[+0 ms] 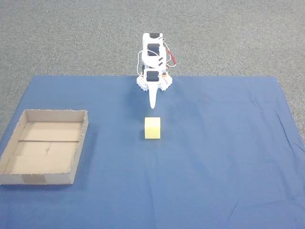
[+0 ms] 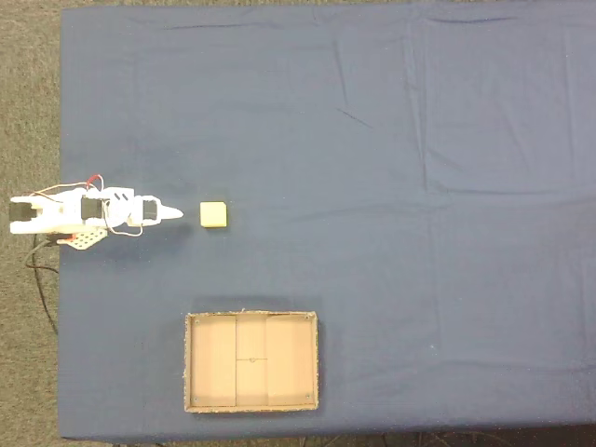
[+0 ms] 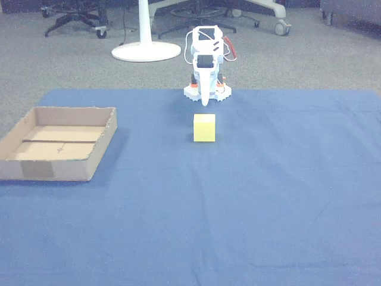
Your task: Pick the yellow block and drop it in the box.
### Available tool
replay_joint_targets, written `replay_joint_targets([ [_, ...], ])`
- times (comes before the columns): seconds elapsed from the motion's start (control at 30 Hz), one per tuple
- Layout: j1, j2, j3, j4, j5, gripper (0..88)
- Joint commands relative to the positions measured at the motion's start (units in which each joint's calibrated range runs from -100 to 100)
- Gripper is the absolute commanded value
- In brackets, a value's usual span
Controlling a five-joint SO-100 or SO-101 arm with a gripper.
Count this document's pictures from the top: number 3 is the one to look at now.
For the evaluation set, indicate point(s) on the yellow block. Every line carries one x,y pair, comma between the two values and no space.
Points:
204,128

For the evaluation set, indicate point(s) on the shallow cardboard box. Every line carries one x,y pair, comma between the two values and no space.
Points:
59,143

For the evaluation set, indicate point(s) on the black office chair base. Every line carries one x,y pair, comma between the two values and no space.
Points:
76,18
196,18

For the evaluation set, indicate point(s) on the grey chair base with casters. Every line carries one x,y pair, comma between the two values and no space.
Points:
278,15

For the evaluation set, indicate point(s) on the blue cloth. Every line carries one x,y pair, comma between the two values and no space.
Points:
208,193

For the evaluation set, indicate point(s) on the grey furniture piece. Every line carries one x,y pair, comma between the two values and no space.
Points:
348,10

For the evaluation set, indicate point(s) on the white pedestal table base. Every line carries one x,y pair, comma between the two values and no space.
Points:
145,49

